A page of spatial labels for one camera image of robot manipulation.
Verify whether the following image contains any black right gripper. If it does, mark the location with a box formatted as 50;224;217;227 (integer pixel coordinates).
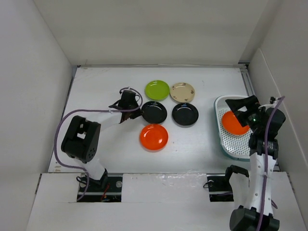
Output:
225;95;264;133

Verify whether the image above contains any black plate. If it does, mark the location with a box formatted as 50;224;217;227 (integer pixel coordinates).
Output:
142;101;167;124
172;103;199;126

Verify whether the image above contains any orange plate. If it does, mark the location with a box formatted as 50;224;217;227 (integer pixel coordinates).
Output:
221;111;249;135
139;124;169;151

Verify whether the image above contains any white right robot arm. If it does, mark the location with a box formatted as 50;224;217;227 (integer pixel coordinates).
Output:
222;95;286;231

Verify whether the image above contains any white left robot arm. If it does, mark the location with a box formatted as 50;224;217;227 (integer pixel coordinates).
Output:
61;88;143;191

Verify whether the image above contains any white perforated plastic bin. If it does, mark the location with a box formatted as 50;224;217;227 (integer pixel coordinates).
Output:
214;95;252;162

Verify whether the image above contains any lime green plate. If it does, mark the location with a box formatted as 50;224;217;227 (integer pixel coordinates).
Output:
145;80;170;101

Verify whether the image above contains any cream plate with small motifs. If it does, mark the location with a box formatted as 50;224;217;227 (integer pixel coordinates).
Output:
170;82;195;103

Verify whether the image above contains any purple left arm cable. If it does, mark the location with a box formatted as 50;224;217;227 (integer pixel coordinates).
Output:
54;87;142;202

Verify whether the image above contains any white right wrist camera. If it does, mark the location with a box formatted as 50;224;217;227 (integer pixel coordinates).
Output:
269;96;280;108

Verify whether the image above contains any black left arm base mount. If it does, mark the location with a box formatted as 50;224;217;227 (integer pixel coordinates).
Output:
77;175;123;203

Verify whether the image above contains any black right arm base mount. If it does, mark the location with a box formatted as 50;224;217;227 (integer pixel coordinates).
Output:
203;175;234;202

